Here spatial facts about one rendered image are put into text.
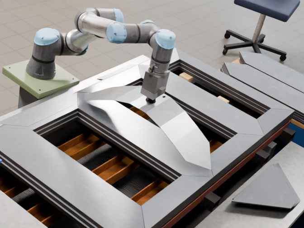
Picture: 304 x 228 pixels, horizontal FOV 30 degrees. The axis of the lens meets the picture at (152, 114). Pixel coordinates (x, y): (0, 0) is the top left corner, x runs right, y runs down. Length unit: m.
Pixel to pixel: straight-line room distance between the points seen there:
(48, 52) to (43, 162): 0.86
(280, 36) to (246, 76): 2.91
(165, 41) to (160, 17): 3.52
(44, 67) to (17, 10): 2.40
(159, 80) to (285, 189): 0.72
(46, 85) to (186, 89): 0.70
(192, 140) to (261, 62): 1.13
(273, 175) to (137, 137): 0.62
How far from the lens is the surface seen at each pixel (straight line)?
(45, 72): 2.91
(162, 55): 2.15
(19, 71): 2.96
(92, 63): 4.58
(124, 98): 2.29
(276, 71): 3.24
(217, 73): 2.99
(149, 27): 2.21
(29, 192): 2.49
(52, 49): 2.86
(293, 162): 2.72
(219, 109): 2.68
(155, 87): 2.20
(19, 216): 1.68
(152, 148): 2.32
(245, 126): 2.62
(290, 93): 3.06
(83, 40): 2.75
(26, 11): 5.28
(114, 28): 2.13
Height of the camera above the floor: 2.24
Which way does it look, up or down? 33 degrees down
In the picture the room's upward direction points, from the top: 14 degrees clockwise
